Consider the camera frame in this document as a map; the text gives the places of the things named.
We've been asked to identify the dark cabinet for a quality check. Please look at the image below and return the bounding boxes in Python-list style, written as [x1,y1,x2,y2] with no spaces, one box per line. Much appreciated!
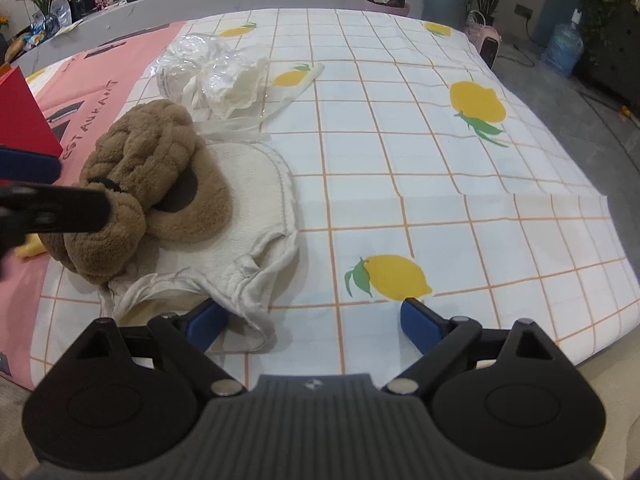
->
[582,0,640,106]

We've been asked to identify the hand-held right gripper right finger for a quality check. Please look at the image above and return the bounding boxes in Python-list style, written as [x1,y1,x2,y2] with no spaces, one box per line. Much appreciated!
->
[382,297,557,396]

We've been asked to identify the lemon print checked sheet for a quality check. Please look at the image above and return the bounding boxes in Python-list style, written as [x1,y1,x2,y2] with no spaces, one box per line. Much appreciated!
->
[30,7,640,391]

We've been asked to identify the cream white cloth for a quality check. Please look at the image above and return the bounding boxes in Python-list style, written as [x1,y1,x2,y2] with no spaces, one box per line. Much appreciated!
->
[100,142,301,353]

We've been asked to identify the pink printed mat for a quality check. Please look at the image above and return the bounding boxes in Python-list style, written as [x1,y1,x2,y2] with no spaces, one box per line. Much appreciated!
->
[0,20,188,391]

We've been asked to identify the grey trash bin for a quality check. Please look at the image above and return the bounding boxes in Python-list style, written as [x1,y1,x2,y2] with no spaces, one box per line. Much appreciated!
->
[424,0,473,28]

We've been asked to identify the clear crumpled plastic bag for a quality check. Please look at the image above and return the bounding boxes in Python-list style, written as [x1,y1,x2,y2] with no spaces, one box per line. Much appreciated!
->
[182,57,326,143]

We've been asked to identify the blue water bottle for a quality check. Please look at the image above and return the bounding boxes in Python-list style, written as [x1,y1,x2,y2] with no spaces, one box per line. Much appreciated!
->
[544,7,585,77]

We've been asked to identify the yellow cloth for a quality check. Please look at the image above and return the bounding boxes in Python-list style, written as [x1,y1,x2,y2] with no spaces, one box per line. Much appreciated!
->
[14,234,51,261]

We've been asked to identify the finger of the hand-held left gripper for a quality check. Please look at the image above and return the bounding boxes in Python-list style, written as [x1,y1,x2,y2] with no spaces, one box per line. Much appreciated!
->
[0,184,112,281]
[0,146,62,182]

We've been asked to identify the small pink heater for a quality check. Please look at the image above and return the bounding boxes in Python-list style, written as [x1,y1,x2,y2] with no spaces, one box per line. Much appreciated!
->
[477,25,503,70]

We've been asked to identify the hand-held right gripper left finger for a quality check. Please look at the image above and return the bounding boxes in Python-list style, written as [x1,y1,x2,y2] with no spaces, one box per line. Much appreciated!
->
[75,298,247,396]

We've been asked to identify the brown plush slipper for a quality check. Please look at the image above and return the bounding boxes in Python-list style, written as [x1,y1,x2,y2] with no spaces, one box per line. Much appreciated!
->
[37,187,148,286]
[80,100,233,256]

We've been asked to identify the red cube box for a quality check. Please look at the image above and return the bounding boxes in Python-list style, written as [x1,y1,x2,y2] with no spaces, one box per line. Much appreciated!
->
[0,66,63,158]

